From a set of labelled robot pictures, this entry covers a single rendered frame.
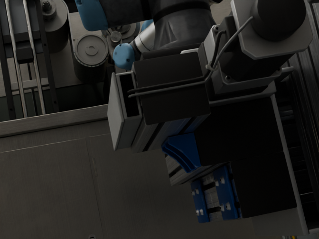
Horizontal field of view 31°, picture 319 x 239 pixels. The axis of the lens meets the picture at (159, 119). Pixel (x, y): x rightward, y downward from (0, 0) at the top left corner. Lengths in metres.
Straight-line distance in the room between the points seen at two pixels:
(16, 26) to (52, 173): 0.56
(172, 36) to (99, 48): 1.02
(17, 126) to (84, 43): 0.51
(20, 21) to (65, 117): 0.45
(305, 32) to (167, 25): 0.45
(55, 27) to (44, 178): 0.64
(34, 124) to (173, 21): 0.74
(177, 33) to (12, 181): 0.83
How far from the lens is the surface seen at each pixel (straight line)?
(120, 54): 1.66
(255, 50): 0.67
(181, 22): 1.09
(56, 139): 1.74
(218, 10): 2.57
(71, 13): 2.49
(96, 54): 2.08
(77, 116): 1.72
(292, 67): 0.96
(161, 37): 1.10
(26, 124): 1.72
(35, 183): 1.72
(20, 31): 2.01
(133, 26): 2.11
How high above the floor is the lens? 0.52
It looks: 10 degrees up
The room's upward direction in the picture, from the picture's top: 12 degrees counter-clockwise
